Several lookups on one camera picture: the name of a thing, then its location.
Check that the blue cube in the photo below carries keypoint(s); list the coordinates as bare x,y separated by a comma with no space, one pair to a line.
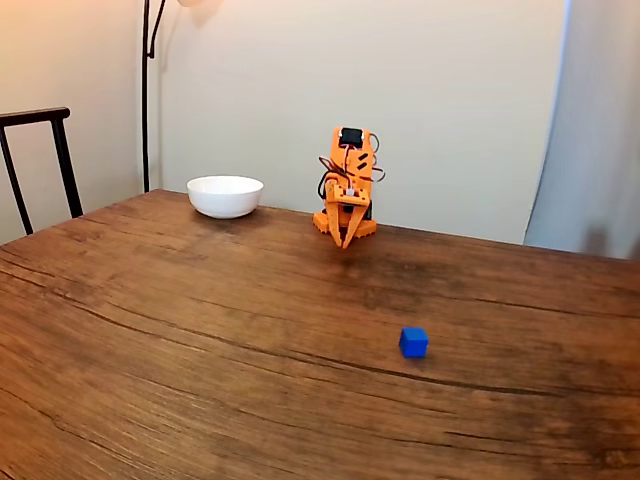
414,343

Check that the white bowl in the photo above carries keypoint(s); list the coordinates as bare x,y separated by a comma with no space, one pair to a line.
225,197

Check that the black floor lamp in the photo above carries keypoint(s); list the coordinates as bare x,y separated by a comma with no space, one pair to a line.
145,100

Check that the pale curtain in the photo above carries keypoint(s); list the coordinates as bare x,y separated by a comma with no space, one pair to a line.
600,125

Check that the black wooden chair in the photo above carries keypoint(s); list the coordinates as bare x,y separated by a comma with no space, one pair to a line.
61,150

